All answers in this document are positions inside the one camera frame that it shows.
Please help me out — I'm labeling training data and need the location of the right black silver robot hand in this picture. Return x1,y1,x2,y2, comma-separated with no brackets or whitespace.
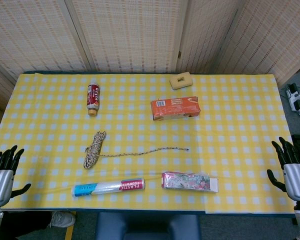
266,136,300,205

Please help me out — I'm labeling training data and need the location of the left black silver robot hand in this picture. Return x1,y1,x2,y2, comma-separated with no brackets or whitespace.
0,144,32,207

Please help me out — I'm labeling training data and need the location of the speckled braided rope bundle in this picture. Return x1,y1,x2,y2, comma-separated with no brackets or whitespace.
83,130,190,170

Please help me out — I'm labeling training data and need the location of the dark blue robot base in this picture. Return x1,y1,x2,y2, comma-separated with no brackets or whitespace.
96,212,202,240

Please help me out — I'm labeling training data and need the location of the plastic food wrap roll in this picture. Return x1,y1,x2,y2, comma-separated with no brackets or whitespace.
71,177,146,198

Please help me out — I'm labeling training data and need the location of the white sneaker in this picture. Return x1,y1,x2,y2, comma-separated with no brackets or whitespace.
49,211,77,228

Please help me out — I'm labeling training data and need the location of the white power strip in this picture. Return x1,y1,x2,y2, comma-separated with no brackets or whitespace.
286,84,300,113

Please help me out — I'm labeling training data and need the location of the yellow white checkered tablecloth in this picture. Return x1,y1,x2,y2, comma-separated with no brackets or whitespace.
0,72,300,215

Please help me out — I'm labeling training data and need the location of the floral print carton box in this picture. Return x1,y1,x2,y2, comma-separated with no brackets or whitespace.
161,171,219,194

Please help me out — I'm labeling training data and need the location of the red seasoning bottle yellow cap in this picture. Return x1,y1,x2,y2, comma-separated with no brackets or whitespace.
87,83,101,117

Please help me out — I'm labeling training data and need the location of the orange cardboard snack box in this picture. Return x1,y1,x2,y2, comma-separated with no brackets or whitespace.
150,96,201,122

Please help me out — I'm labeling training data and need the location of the yellow sponge with hole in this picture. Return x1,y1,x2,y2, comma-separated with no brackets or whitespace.
169,71,193,91

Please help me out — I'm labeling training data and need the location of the woven folding screen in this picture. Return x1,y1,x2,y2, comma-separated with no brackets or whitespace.
0,0,300,111

